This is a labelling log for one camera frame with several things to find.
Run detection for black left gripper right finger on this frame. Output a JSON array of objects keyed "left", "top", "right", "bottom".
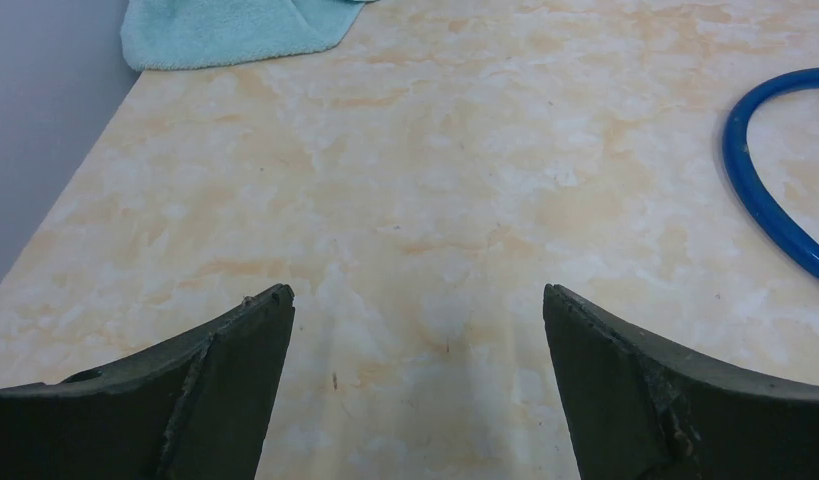
[{"left": 543, "top": 285, "right": 819, "bottom": 479}]

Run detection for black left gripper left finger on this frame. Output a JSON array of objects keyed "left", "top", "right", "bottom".
[{"left": 0, "top": 284, "right": 295, "bottom": 479}]

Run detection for light blue towel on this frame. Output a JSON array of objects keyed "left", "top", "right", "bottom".
[{"left": 120, "top": 0, "right": 366, "bottom": 71}]

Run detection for blue cable lock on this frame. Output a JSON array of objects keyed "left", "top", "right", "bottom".
[{"left": 721, "top": 67, "right": 819, "bottom": 280}]

